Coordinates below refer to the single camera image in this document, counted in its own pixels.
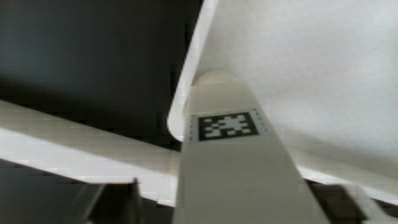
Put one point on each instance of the white desk tabletop tray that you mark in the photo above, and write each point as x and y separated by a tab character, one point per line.
311	51

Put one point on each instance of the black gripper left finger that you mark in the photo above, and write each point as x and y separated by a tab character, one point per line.
116	205

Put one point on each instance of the white desk leg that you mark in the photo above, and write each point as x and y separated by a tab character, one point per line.
240	186

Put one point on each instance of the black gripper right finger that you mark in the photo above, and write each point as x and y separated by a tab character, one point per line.
347	205

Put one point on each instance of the white L-shaped obstacle wall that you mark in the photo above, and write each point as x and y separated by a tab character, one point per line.
86	153

